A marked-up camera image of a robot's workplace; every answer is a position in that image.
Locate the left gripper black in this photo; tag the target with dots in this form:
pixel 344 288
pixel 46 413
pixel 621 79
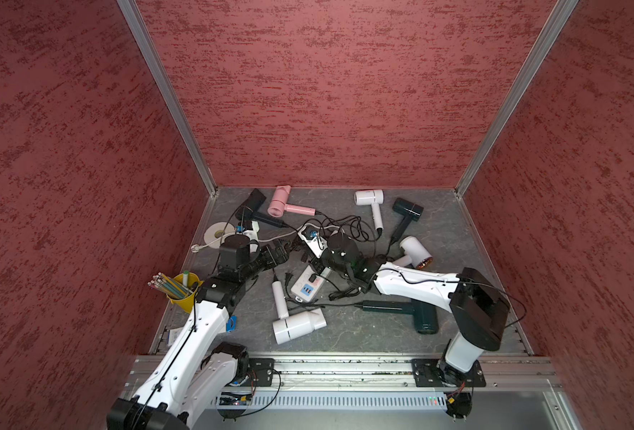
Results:
pixel 271 261

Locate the white power strip coloured sockets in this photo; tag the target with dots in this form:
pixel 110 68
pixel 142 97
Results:
pixel 310 282

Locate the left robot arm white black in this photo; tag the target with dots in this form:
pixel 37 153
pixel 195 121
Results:
pixel 194 372

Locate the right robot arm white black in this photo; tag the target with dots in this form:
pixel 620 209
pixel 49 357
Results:
pixel 479 309

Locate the white tape roll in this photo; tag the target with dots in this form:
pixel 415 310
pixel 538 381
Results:
pixel 217 233

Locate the black hair dryer back left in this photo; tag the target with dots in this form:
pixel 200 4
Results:
pixel 249 211

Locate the pink hair dryer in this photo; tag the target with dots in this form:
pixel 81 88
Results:
pixel 279 204

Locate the yellow pencil cup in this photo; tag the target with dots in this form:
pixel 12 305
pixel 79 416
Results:
pixel 180 290

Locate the white blue box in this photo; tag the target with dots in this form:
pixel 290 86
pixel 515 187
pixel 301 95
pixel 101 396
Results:
pixel 231 324

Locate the dark green hair dryer back right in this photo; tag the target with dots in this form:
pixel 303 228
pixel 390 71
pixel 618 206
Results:
pixel 409 212

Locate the dark green hair dryer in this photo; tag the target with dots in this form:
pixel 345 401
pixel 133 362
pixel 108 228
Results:
pixel 424 315
pixel 409 212

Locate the large white hair dryer front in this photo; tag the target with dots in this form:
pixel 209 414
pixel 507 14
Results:
pixel 291 327

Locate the dark green hair dryer front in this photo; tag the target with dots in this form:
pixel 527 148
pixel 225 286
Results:
pixel 424 315

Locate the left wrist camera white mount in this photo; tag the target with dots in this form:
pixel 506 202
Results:
pixel 250 229

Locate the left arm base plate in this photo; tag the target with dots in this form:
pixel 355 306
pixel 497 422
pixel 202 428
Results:
pixel 260 373

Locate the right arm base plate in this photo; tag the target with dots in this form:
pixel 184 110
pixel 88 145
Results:
pixel 428 373

